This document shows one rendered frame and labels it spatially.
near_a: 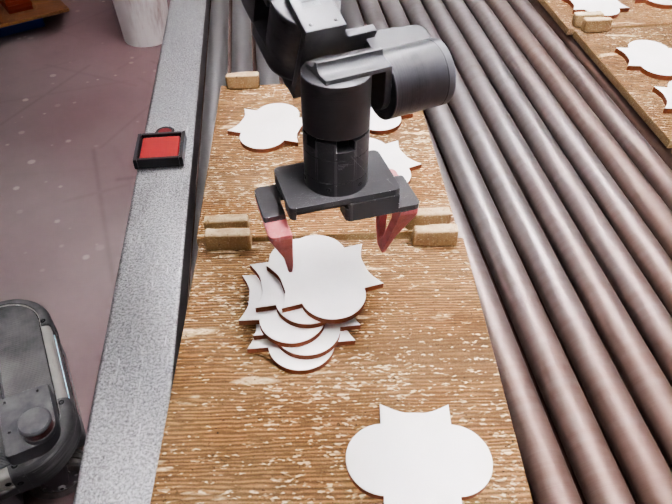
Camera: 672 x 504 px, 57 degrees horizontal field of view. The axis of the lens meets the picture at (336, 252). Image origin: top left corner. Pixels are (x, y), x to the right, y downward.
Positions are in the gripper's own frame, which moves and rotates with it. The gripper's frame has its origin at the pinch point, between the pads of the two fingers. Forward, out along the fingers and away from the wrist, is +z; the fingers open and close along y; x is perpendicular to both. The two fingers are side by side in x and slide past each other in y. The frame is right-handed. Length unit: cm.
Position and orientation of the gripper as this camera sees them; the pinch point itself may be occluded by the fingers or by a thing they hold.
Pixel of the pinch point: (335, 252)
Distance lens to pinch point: 62.4
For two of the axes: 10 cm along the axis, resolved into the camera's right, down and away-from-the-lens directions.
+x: 2.9, 6.5, -7.0
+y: -9.6, 2.0, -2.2
